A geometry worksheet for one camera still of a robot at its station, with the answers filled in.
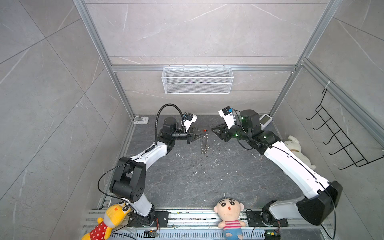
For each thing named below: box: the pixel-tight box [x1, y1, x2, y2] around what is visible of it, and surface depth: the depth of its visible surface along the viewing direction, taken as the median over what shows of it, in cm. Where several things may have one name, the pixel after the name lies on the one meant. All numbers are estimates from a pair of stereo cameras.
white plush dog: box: [283, 135, 317, 171], surface depth 92 cm
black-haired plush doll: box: [213, 193, 246, 240], surface depth 70 cm
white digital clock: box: [259, 114, 273, 130], surface depth 114 cm
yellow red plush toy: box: [81, 201, 131, 240], surface depth 69 cm
